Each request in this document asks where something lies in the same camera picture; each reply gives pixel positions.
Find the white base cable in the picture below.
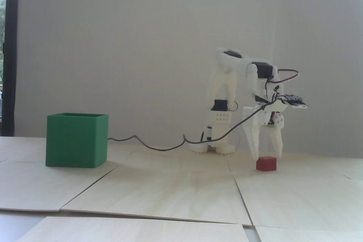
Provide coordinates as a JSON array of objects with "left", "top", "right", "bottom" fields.
[{"left": 228, "top": 130, "right": 241, "bottom": 149}]

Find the red block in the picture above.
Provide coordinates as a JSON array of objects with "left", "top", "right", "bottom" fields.
[{"left": 256, "top": 156, "right": 277, "bottom": 172}]

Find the white magnetic board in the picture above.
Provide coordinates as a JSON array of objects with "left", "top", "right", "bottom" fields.
[{"left": 14, "top": 0, "right": 363, "bottom": 159}]

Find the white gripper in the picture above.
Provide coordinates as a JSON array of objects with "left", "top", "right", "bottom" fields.
[{"left": 243, "top": 103, "right": 287, "bottom": 161}]

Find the green box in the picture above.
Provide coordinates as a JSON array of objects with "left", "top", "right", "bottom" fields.
[{"left": 46, "top": 113, "right": 109, "bottom": 168}]

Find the black camera cable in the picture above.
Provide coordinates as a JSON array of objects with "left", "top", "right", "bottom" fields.
[{"left": 108, "top": 94, "right": 280, "bottom": 151}]

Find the red white servo wire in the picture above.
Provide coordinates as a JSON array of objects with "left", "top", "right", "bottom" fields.
[{"left": 265, "top": 70, "right": 300, "bottom": 96}]

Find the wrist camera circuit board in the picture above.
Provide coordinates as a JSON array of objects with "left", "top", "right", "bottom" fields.
[{"left": 279, "top": 94, "right": 308, "bottom": 109}]

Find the black window frame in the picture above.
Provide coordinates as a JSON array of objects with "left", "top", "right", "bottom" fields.
[{"left": 5, "top": 0, "right": 19, "bottom": 137}]

